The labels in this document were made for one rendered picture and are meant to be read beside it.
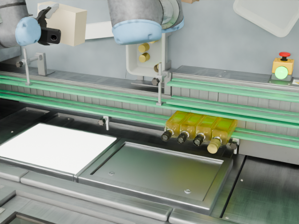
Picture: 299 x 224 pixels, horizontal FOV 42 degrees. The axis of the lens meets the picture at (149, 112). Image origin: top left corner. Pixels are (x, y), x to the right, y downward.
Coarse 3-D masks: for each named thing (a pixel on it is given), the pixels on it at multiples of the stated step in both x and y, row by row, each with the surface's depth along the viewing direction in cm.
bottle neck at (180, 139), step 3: (183, 132) 136; (186, 132) 136; (180, 135) 134; (183, 135) 134; (186, 135) 135; (177, 138) 134; (180, 138) 136; (183, 138) 133; (186, 138) 135; (177, 141) 134; (180, 141) 135; (183, 141) 133
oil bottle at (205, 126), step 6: (204, 120) 141; (210, 120) 141; (216, 120) 142; (198, 126) 137; (204, 126) 137; (210, 126) 137; (198, 132) 136; (204, 132) 135; (210, 132) 136; (210, 138) 137
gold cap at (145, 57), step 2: (146, 52) 168; (142, 54) 166; (144, 54) 166; (146, 54) 167; (148, 54) 168; (140, 56) 165; (142, 56) 165; (144, 56) 165; (146, 56) 166; (148, 56) 167; (140, 58) 166; (142, 58) 165; (144, 58) 165; (146, 58) 165; (148, 58) 167; (140, 60) 166; (142, 60) 166; (144, 60) 165; (146, 60) 167; (142, 62) 166
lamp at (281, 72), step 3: (279, 66) 143; (282, 66) 142; (276, 69) 142; (279, 69) 141; (282, 69) 140; (285, 69) 140; (276, 72) 142; (279, 72) 141; (282, 72) 140; (285, 72) 140; (276, 75) 142; (279, 75) 141; (282, 75) 141; (285, 75) 141; (279, 78) 142; (282, 78) 142
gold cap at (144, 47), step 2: (142, 44) 164; (144, 44) 164; (146, 44) 165; (148, 44) 166; (140, 46) 164; (142, 46) 163; (144, 46) 163; (146, 46) 164; (148, 46) 166; (138, 48) 164; (140, 48) 164; (142, 48) 164; (144, 48) 163; (146, 48) 164; (148, 48) 166; (140, 50) 164; (142, 50) 164; (144, 50) 164; (146, 50) 165; (142, 52) 164
